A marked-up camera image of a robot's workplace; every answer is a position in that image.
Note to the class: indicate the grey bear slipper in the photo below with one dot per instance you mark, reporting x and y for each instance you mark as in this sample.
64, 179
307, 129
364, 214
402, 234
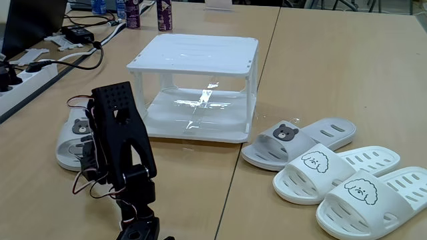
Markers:
66, 156
290, 146

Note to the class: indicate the white dog slipper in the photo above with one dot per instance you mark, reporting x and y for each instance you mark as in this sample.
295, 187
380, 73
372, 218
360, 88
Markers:
310, 176
367, 213

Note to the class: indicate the white two-shelf shoe rack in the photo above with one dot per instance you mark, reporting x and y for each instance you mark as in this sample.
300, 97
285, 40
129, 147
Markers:
200, 53

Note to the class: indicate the white power strip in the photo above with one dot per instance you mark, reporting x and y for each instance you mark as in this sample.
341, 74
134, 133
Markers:
30, 85

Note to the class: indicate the black plug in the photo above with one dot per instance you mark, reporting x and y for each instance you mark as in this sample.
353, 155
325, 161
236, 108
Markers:
5, 80

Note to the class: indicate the black power adapter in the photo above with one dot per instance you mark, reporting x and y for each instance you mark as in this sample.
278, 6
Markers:
77, 34

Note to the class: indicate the black monitor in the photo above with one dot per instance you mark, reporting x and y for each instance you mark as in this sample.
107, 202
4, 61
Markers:
33, 23

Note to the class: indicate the purple drink can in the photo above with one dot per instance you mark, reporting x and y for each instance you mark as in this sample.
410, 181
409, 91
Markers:
164, 16
132, 15

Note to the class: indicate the blue labelled bottle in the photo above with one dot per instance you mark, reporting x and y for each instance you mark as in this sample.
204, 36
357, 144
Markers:
98, 6
120, 8

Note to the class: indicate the white card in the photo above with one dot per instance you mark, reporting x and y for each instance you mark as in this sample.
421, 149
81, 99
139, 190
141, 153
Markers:
218, 4

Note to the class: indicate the clear tape piece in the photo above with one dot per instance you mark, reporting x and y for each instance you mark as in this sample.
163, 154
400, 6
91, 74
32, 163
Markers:
295, 119

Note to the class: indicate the black chair base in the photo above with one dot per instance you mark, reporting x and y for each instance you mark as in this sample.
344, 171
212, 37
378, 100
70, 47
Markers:
295, 2

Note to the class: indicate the white flat plastic bracket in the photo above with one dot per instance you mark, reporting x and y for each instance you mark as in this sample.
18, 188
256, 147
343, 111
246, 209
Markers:
28, 56
63, 41

